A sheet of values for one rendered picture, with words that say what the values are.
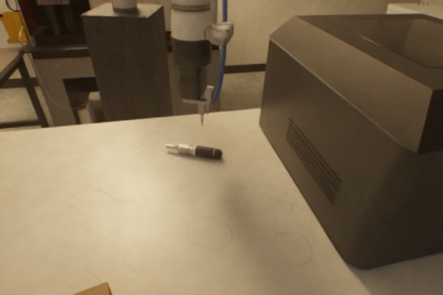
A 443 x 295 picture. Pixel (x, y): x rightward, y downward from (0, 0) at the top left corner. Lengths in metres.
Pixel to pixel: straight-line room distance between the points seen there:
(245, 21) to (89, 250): 3.11
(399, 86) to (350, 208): 0.19
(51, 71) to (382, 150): 2.04
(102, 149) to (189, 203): 0.29
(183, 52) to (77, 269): 0.41
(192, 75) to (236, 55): 2.95
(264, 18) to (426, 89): 3.14
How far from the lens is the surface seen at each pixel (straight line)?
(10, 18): 2.27
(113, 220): 0.59
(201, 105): 0.59
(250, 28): 3.47
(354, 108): 0.45
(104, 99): 1.31
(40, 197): 0.69
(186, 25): 0.54
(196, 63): 0.56
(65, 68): 2.18
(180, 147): 0.70
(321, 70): 0.54
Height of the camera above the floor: 1.33
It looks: 36 degrees down
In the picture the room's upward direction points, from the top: 2 degrees clockwise
